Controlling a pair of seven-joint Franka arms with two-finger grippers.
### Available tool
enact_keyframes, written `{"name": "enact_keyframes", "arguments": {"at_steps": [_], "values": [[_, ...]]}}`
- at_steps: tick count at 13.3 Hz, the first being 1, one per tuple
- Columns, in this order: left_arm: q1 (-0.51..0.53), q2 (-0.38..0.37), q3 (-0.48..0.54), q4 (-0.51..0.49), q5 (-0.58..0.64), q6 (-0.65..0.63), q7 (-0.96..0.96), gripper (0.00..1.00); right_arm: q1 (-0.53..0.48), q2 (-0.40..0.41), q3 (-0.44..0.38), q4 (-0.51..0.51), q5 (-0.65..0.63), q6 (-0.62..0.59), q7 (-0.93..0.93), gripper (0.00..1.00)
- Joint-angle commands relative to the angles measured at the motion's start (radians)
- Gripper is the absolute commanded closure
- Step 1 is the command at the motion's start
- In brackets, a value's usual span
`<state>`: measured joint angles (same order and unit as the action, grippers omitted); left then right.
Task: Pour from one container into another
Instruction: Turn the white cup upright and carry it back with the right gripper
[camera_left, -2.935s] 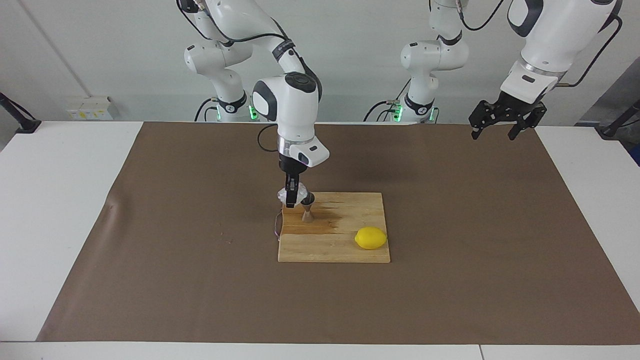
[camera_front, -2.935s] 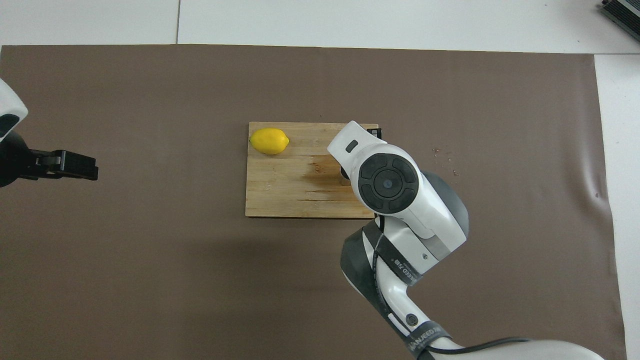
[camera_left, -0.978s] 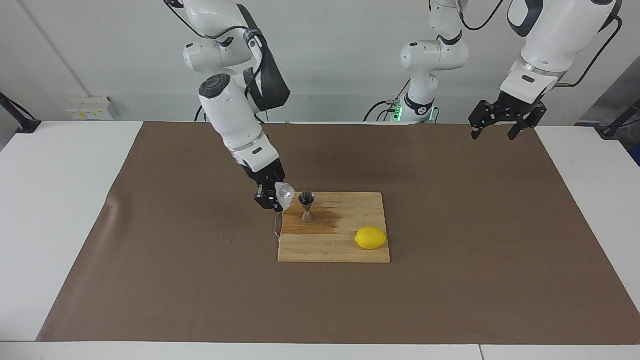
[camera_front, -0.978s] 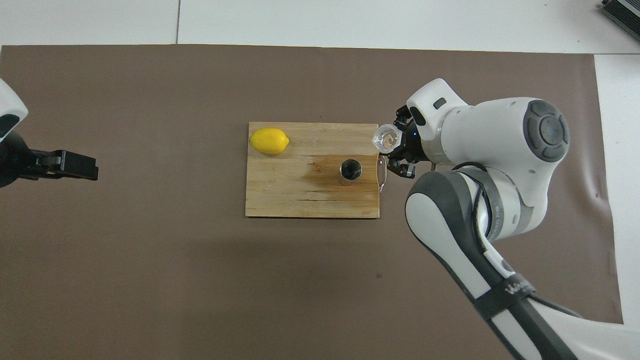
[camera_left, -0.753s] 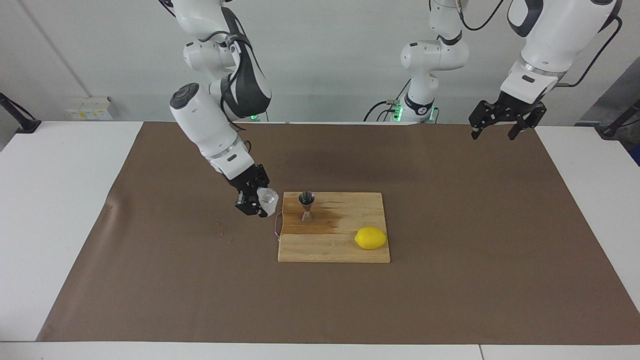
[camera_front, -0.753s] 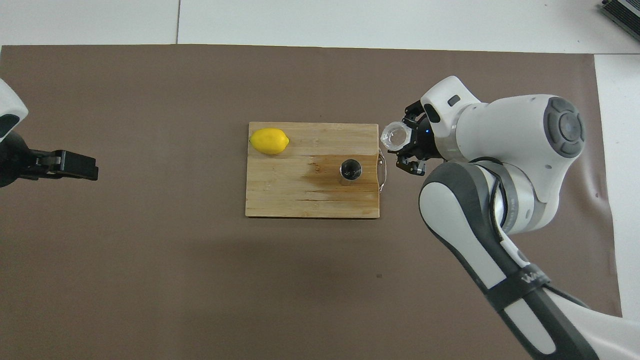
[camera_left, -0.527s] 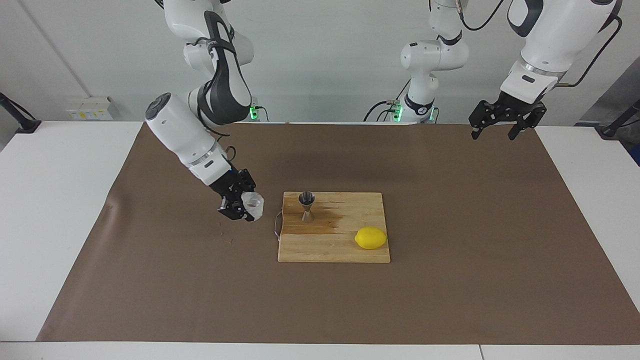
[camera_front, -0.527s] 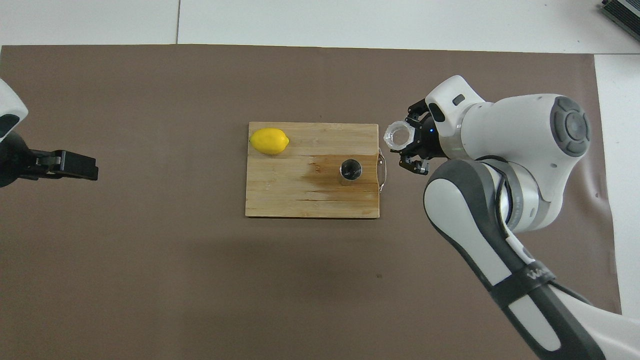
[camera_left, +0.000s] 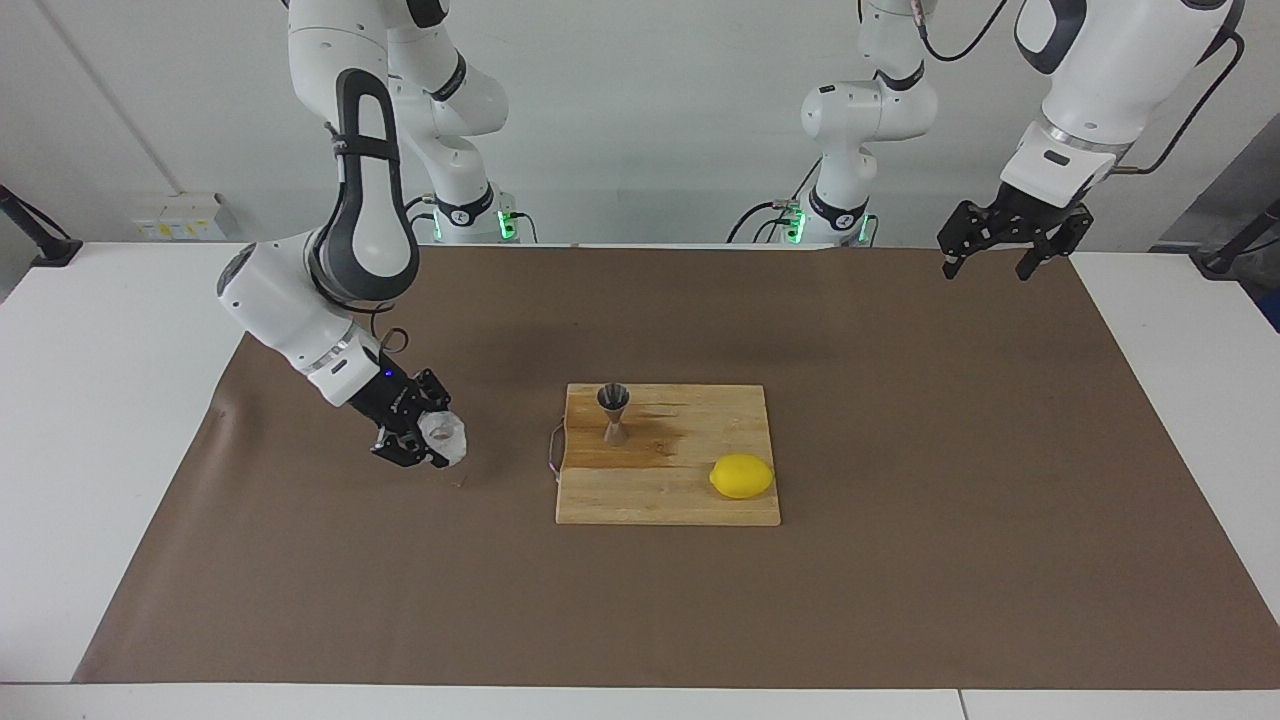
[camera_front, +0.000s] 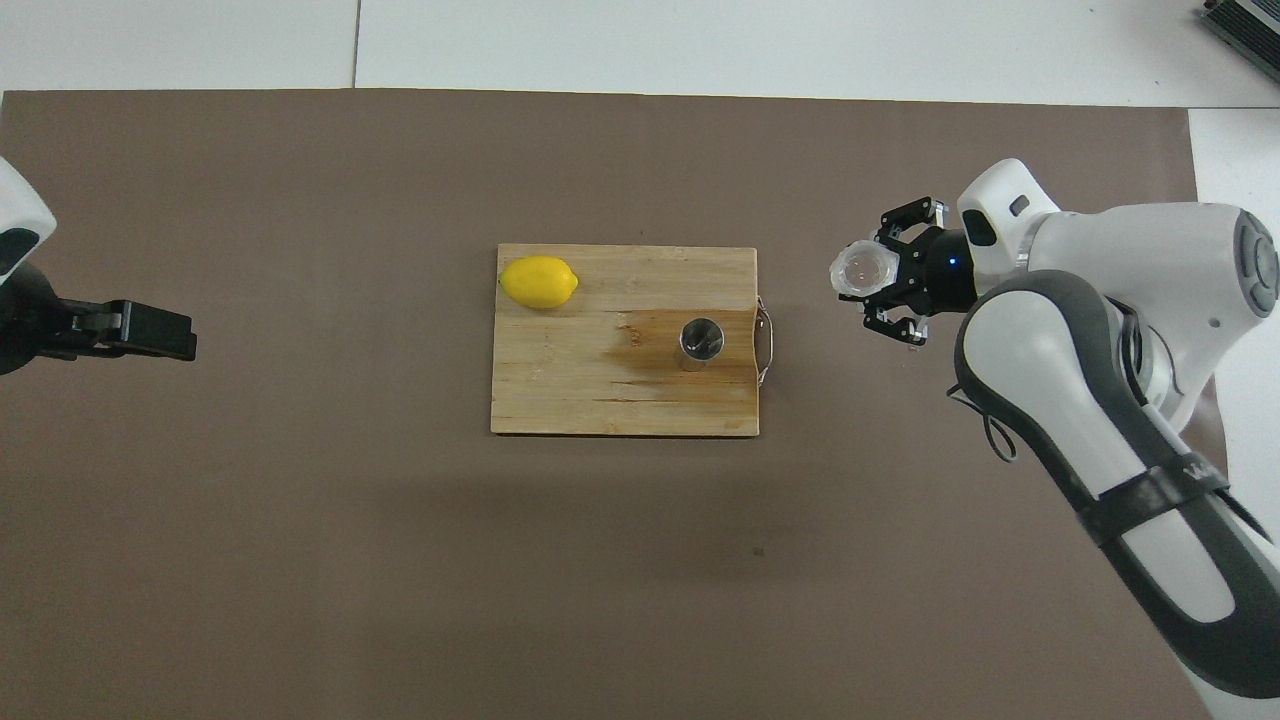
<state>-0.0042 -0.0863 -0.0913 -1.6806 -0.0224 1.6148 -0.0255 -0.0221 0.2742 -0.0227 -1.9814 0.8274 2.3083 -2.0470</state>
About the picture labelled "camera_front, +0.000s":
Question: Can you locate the clear plastic cup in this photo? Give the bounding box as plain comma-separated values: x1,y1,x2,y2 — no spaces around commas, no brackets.
828,240,902,300

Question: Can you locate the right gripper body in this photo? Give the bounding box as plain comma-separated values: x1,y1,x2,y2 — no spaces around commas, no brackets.
892,226,983,315

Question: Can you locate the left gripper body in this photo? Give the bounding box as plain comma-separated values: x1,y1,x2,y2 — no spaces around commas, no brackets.
0,261,113,377

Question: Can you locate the black cable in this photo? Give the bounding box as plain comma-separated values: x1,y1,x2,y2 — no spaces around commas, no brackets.
946,384,1019,464

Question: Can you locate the yellow lemon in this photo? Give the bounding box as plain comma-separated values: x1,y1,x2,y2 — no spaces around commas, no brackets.
499,256,580,311

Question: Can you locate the grey ribbed metal box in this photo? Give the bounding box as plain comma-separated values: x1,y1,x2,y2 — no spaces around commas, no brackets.
1197,0,1280,57

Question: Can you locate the wooden cutting board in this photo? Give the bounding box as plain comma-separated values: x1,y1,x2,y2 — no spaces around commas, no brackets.
489,243,774,438

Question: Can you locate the small metal cup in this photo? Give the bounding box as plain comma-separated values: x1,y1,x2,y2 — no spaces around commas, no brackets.
679,317,726,374

